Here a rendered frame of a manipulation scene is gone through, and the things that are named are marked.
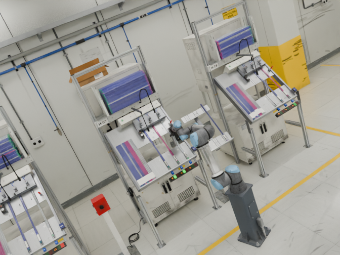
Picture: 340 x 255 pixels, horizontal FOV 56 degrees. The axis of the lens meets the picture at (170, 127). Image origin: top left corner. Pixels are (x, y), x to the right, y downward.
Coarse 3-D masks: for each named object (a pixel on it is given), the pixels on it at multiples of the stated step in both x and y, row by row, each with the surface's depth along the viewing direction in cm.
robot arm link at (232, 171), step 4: (228, 168) 276; (232, 168) 274; (236, 168) 273; (228, 172) 273; (232, 172) 272; (236, 172) 272; (232, 176) 272; (236, 176) 273; (240, 176) 276; (232, 180) 273; (236, 180) 275; (240, 180) 276
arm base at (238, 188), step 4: (232, 184) 278; (236, 184) 276; (240, 184) 277; (244, 184) 279; (232, 188) 279; (236, 188) 277; (240, 188) 277; (244, 188) 278; (232, 192) 281; (236, 192) 278; (240, 192) 277
